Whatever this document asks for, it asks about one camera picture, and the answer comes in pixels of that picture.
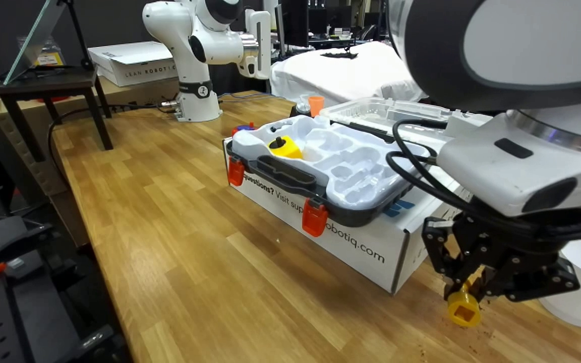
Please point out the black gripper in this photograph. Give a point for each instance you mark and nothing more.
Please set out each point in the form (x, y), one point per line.
(519, 245)

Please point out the white idle robot arm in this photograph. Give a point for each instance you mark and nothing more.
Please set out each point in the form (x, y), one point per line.
(192, 74)

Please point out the white working robot arm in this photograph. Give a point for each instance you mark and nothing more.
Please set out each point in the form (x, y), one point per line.
(506, 48)

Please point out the grey plastic tool case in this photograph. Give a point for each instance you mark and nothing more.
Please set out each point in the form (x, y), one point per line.
(344, 164)

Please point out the small orange cup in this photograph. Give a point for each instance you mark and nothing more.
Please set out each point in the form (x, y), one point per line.
(317, 106)

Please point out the white cloth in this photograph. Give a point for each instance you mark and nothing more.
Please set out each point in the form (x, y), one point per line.
(344, 71)

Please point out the white upright panel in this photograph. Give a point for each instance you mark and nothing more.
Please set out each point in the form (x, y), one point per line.
(259, 41)

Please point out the long brown cardboard box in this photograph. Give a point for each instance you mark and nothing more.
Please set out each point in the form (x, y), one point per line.
(136, 94)

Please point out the white flat cardboard box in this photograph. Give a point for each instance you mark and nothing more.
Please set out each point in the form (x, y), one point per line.
(126, 64)

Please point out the black perforated breadboard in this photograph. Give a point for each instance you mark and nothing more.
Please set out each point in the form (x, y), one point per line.
(30, 316)

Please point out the black side table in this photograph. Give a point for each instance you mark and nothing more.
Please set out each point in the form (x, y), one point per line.
(50, 82)

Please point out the tilted clear panel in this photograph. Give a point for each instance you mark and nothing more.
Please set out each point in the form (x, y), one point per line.
(31, 41)

